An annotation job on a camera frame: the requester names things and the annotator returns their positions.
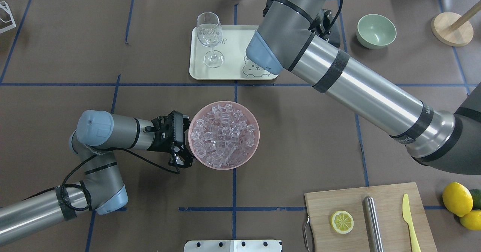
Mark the green lime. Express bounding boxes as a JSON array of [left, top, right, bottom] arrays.
[[469, 189, 481, 210]]

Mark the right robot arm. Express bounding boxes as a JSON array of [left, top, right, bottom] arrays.
[[246, 0, 481, 175]]

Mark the green bowl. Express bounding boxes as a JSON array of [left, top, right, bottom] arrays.
[[356, 14, 397, 49]]

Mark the pink bowl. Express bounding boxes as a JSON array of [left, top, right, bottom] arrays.
[[188, 101, 260, 170]]

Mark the clear wine glass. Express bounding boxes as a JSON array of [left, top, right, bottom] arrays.
[[196, 12, 224, 68]]

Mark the white wire cup rack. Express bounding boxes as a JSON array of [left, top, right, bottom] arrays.
[[0, 1, 17, 34]]

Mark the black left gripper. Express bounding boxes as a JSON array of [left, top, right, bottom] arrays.
[[150, 111, 194, 169]]

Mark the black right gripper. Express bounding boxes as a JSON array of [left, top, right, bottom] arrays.
[[308, 8, 341, 42]]

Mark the wooden cup tree stand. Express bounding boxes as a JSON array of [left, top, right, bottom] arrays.
[[431, 2, 481, 47]]

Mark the steel muddler black cap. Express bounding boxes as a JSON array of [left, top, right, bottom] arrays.
[[363, 196, 384, 252]]

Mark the wooden cutting board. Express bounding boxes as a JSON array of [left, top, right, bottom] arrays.
[[303, 182, 438, 252]]

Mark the clear ice cubes pile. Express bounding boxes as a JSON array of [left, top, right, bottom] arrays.
[[191, 104, 257, 167]]

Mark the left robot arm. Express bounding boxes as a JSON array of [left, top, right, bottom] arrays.
[[0, 110, 194, 246]]

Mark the whole yellow lemon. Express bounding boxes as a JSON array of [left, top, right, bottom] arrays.
[[442, 182, 473, 217]]

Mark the yellow plastic knife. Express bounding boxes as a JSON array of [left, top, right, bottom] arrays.
[[402, 194, 421, 252]]

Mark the cream bear tray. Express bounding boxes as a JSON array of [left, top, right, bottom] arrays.
[[189, 25, 278, 80]]

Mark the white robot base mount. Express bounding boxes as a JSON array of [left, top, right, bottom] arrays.
[[183, 239, 283, 252]]

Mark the lemon half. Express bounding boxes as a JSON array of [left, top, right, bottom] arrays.
[[330, 210, 354, 234]]

